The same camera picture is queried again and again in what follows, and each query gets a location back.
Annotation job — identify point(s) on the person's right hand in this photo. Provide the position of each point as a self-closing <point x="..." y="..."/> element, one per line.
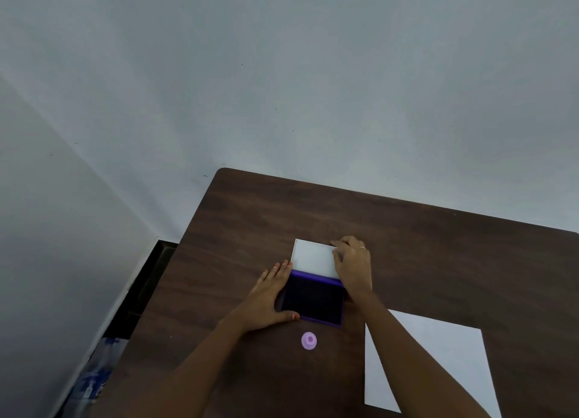
<point x="354" y="268"/>

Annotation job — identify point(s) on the person's left hand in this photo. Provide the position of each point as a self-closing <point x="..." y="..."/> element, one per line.
<point x="263" y="303"/>

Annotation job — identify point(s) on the person's left thumb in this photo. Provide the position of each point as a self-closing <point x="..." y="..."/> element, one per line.
<point x="287" y="316"/>

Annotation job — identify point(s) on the person's right fingers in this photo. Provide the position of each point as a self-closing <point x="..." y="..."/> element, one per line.
<point x="347" y="246"/>

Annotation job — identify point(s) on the purple ink pad white lid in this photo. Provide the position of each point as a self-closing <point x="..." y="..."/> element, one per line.
<point x="314" y="302"/>

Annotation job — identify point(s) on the person's left forearm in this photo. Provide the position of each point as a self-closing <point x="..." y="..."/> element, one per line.
<point x="199" y="368"/>

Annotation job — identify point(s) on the pink round stamp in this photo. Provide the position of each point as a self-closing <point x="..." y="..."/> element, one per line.
<point x="309" y="341"/>

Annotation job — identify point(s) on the white paper sheet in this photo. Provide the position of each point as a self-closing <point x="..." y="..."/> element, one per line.
<point x="457" y="363"/>

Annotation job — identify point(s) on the blue white plastic packet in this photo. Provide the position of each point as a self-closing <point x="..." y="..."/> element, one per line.
<point x="97" y="377"/>

